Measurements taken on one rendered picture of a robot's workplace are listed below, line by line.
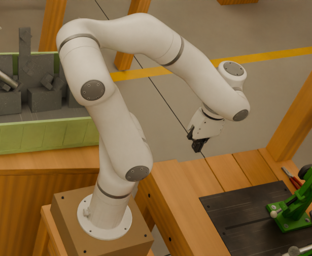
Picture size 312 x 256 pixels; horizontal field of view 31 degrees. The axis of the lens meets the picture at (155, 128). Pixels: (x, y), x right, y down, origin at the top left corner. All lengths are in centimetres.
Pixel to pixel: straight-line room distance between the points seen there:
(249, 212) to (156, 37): 107
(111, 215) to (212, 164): 66
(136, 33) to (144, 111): 249
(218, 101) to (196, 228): 72
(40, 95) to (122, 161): 85
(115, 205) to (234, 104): 54
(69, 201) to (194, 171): 58
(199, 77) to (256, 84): 299
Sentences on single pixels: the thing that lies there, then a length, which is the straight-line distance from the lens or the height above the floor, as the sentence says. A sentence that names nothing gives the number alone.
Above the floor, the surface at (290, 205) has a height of 99.
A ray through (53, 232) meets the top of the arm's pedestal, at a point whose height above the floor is 85.
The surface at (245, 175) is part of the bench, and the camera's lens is 240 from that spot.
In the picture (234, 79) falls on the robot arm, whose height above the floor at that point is 161.
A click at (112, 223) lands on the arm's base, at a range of 189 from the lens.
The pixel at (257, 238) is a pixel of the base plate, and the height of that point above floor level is 90.
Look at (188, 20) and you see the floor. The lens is 485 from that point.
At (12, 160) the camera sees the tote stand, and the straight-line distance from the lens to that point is 226.
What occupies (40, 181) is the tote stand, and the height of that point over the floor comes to 71.
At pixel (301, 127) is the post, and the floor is 110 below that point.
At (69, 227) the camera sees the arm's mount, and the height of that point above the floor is 94.
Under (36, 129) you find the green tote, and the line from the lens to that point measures 221.
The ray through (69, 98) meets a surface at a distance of 241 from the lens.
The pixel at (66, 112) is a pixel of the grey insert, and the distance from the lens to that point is 240.
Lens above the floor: 250
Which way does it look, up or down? 42 degrees down
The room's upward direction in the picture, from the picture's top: 21 degrees clockwise
